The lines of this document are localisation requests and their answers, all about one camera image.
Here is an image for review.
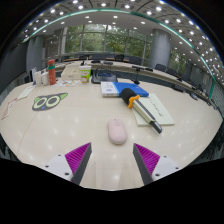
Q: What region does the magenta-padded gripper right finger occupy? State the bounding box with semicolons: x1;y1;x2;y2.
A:
132;143;183;186

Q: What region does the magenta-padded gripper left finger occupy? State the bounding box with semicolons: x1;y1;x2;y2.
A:
42;142;93;186

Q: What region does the pink computer mouse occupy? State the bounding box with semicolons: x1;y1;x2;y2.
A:
106;118;129;146

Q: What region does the cat-shaped grey green mouse pad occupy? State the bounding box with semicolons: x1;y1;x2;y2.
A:
31;92;69;112

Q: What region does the pale green booklet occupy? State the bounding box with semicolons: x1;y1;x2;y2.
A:
132;92;176;127

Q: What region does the colourful sticker sheet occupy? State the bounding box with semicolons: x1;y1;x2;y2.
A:
54;79;81;88

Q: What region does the white lidded mug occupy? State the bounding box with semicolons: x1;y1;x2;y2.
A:
40;69;50;86

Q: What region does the black gooseneck table microphone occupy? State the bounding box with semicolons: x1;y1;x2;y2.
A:
131;65;154;85

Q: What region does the blue and white book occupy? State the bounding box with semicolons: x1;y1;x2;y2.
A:
100;81;150;98

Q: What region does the red thermos bottle green band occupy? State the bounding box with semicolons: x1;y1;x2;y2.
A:
47;58;57;86

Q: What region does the beige cardboard box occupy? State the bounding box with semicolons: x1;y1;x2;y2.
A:
60;63;82;81

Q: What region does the paper cup with green print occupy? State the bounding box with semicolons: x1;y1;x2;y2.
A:
78;64;92;84

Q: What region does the black conference microphone base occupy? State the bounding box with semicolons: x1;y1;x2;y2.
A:
91;67;118;84

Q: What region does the group of dark office chairs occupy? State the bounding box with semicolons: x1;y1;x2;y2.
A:
74;53;203;93

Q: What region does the group of ceiling lights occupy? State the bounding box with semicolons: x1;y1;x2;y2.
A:
23;0;224;84

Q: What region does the handheld microphone with orange ring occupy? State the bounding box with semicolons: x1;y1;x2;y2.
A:
120;87;164;135

